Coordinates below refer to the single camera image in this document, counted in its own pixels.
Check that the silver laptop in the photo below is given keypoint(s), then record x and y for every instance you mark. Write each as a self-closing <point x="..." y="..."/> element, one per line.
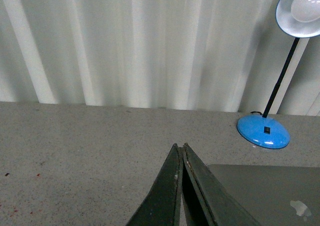
<point x="274" y="195"/>

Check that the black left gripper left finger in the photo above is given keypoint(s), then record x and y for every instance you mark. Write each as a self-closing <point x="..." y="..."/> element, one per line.
<point x="162" y="205"/>

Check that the white curtain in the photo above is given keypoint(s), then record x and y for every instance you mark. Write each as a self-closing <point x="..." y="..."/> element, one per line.
<point x="217" y="55"/>

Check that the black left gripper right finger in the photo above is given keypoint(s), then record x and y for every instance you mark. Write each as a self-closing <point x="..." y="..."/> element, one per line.
<point x="206" y="201"/>

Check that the blue desk lamp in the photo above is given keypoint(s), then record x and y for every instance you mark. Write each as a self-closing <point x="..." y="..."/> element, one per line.
<point x="299" y="19"/>

